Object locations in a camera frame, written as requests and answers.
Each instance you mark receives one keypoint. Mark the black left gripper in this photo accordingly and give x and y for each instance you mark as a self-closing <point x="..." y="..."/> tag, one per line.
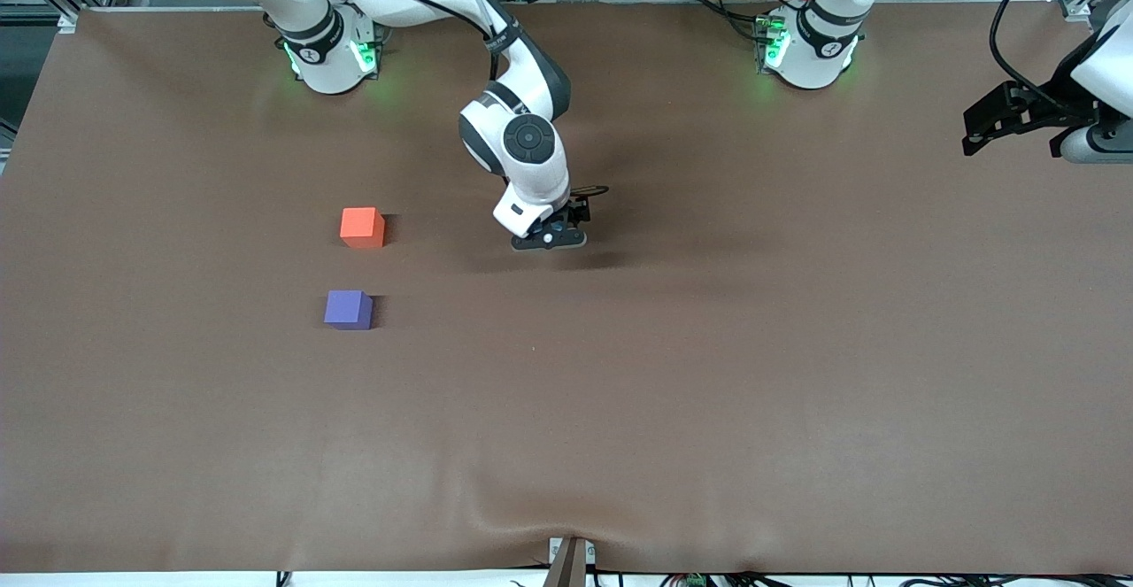
<point x="1051" y="106"/>

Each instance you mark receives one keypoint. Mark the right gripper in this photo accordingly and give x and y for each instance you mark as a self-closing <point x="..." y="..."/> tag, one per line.
<point x="577" y="212"/>

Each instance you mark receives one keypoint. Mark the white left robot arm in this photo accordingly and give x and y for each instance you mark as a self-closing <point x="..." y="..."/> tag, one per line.
<point x="814" y="47"/>

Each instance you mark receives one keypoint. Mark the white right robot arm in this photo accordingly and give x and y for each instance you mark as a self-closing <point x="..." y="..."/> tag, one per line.
<point x="529" y="140"/>

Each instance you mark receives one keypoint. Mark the orange foam block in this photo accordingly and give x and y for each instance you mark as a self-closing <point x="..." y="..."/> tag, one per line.
<point x="358" y="226"/>

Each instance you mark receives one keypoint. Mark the purple foam block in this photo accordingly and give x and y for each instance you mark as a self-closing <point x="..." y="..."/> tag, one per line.
<point x="345" y="308"/>

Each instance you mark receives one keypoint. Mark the brown table cover cloth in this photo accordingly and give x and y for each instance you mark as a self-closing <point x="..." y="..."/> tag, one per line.
<point x="708" y="374"/>

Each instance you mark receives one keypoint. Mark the green terminal connector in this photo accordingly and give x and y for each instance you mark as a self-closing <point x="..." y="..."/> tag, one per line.
<point x="695" y="581"/>

